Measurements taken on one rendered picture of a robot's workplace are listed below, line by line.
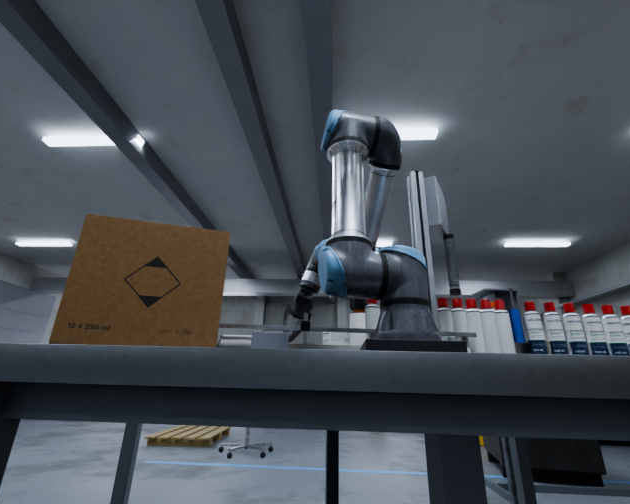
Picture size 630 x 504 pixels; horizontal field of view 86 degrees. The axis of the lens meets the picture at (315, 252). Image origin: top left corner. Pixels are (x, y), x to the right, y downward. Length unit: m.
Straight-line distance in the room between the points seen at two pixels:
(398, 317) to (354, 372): 0.43
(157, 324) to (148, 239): 0.19
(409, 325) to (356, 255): 0.19
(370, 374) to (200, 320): 0.47
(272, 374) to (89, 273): 0.54
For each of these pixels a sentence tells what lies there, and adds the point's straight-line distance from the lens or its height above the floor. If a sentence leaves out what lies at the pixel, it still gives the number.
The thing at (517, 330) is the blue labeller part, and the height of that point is 0.99.
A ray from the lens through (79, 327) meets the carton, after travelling 0.80.
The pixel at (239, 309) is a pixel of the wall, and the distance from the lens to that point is 12.14.
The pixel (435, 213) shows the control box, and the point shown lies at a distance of 1.20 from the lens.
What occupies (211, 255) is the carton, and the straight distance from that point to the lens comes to 0.79.
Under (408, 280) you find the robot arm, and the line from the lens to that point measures 0.80.
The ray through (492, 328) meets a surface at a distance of 1.33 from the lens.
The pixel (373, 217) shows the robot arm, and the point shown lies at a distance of 1.08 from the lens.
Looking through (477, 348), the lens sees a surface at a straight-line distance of 1.30.
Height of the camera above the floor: 0.80
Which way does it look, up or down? 21 degrees up
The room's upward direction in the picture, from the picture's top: 2 degrees clockwise
